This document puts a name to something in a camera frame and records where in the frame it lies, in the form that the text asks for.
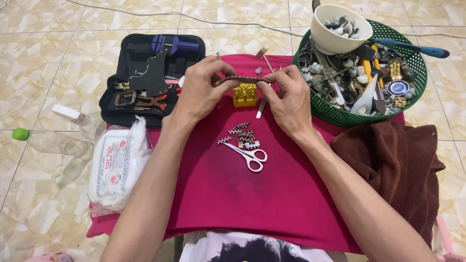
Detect white plastic pry tool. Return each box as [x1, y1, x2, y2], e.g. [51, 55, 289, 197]
[350, 83, 379, 116]

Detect magenta cloth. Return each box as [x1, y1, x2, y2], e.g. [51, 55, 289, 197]
[87, 54, 406, 255]

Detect black leather piece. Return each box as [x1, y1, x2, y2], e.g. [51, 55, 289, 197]
[129, 49, 170, 98]

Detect yellow watch band holder block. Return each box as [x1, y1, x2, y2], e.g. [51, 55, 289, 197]
[233, 83, 258, 108]

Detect white ceramic bowl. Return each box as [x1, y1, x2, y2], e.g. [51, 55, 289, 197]
[310, 4, 373, 55]

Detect gold watch band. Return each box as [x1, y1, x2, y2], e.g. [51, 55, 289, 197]
[387, 58, 403, 81]

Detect blue handled tool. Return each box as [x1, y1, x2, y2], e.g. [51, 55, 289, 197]
[369, 37, 450, 59]

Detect person's left hand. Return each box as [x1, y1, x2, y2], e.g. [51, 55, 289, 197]
[165, 56, 241, 126]

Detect brown towel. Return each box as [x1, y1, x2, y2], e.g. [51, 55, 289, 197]
[330, 122, 446, 249]

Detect silver tweezers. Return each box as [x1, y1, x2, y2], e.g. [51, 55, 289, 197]
[256, 96, 268, 119]

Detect clear bottle with green cap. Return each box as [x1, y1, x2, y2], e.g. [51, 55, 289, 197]
[12, 128, 95, 161]

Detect brown metal watch bracelet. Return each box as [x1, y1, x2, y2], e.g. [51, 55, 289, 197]
[213, 76, 272, 87]

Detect black zip tool case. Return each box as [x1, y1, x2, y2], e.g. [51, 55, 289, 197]
[99, 33, 207, 127]

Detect grey pieces heap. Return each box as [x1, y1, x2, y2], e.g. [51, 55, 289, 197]
[322, 16, 361, 40]

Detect white handled small scissors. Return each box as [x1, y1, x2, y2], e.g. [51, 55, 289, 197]
[222, 141, 268, 173]

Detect pile of metal watch links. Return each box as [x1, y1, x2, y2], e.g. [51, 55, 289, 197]
[217, 121, 261, 150]

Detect heap of watch parts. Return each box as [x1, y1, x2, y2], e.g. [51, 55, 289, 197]
[300, 42, 417, 116]

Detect pink plastic object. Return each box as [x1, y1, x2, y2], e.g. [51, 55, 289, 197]
[23, 251, 74, 262]

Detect pink plastic stool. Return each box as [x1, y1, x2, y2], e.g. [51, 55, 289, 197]
[434, 216, 466, 262]

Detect clear bottle with white sprayer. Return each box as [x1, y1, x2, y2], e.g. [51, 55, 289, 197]
[51, 104, 98, 129]

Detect person's white printed shirt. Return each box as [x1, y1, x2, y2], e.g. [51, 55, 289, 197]
[178, 230, 336, 262]

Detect bag of white cotton wool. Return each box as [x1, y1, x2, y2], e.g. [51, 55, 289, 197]
[87, 116, 154, 216]

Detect green plastic basket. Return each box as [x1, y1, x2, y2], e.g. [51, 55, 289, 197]
[291, 20, 428, 128]

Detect red handled pliers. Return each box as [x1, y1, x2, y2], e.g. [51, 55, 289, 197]
[114, 87, 183, 112]

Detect white cable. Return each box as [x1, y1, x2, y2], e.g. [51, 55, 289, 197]
[65, 0, 466, 39]

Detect small watchmaker hammer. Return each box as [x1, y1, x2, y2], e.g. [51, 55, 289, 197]
[256, 45, 285, 96]

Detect blue dial wristwatch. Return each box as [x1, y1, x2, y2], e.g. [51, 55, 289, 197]
[386, 80, 410, 97]

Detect person's right hand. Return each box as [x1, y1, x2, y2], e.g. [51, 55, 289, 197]
[256, 65, 322, 143]

